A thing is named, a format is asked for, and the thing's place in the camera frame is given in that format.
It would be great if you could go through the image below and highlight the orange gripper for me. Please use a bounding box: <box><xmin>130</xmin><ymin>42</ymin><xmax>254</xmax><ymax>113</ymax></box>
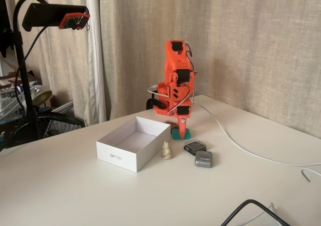
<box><xmin>174</xmin><ymin>99</ymin><xmax>195</xmax><ymax>140</ymax></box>

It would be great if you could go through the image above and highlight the green cube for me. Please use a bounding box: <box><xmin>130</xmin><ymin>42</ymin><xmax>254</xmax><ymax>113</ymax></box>
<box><xmin>172</xmin><ymin>128</ymin><xmax>191</xmax><ymax>140</ymax></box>

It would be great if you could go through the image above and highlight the small black clear-lid case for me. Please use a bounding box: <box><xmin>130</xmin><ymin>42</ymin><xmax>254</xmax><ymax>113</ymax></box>
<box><xmin>184</xmin><ymin>139</ymin><xmax>207</xmax><ymax>157</ymax></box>
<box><xmin>164</xmin><ymin>120</ymin><xmax>180</xmax><ymax>136</ymax></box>

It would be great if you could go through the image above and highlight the cream bear figurine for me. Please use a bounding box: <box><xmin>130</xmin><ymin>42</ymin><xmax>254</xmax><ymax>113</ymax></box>
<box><xmin>160</xmin><ymin>141</ymin><xmax>174</xmax><ymax>160</ymax></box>

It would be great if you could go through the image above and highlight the grey metal tin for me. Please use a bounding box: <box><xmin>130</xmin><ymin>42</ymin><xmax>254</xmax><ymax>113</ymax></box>
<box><xmin>195</xmin><ymin>150</ymin><xmax>214</xmax><ymax>168</ymax></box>

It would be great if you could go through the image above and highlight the black table clamp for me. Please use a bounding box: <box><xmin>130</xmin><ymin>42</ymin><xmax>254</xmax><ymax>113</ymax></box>
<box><xmin>146</xmin><ymin>97</ymin><xmax>166</xmax><ymax>110</ymax></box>

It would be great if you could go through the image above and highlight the white cardboard box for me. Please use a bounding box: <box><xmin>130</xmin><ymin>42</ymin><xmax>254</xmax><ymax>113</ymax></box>
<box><xmin>96</xmin><ymin>116</ymin><xmax>171</xmax><ymax>173</ymax></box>

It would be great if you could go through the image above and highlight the beige linen curtain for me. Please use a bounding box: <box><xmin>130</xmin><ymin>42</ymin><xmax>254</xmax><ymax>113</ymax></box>
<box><xmin>99</xmin><ymin>0</ymin><xmax>321</xmax><ymax>139</ymax></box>

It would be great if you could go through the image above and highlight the black floor fan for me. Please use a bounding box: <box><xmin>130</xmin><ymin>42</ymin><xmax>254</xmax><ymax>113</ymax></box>
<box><xmin>0</xmin><ymin>111</ymin><xmax>85</xmax><ymax>150</ymax></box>

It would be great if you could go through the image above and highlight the metal desk lamp head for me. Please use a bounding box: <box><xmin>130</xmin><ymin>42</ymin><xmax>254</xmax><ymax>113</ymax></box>
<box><xmin>30</xmin><ymin>84</ymin><xmax>53</xmax><ymax>106</ymax></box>

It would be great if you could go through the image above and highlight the black gooseneck stand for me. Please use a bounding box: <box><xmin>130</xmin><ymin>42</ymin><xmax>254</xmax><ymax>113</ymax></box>
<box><xmin>5</xmin><ymin>0</ymin><xmax>50</xmax><ymax>149</ymax></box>

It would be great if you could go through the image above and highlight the brown cardboard box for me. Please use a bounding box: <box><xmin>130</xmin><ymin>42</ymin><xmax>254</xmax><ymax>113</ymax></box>
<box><xmin>0</xmin><ymin>71</ymin><xmax>42</xmax><ymax>92</ymax></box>

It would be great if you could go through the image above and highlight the long white cable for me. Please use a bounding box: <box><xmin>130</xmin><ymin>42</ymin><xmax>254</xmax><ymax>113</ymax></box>
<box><xmin>147</xmin><ymin>84</ymin><xmax>321</xmax><ymax>167</ymax></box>

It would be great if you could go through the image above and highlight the thick black cable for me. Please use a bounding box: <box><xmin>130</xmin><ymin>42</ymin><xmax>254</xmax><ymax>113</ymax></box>
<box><xmin>220</xmin><ymin>199</ymin><xmax>289</xmax><ymax>226</ymax></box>

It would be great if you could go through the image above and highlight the overhead camera on stand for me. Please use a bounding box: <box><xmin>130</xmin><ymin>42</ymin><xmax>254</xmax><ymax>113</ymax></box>
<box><xmin>5</xmin><ymin>0</ymin><xmax>111</xmax><ymax>126</ymax></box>

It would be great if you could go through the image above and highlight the short white cable end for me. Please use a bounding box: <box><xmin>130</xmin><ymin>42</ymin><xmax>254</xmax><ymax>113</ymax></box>
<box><xmin>301</xmin><ymin>169</ymin><xmax>321</xmax><ymax>183</ymax></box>

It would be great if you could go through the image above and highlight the orange camera module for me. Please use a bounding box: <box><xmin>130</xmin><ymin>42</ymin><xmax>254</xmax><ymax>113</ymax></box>
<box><xmin>59</xmin><ymin>12</ymin><xmax>91</xmax><ymax>31</ymax></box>

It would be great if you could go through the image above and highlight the thin black camera cable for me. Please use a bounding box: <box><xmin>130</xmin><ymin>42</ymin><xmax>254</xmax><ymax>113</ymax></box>
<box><xmin>14</xmin><ymin>26</ymin><xmax>50</xmax><ymax>116</ymax></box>

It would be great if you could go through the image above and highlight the black camera holder bar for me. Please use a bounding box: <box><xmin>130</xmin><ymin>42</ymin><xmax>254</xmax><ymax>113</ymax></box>
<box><xmin>22</xmin><ymin>3</ymin><xmax>90</xmax><ymax>32</ymax></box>

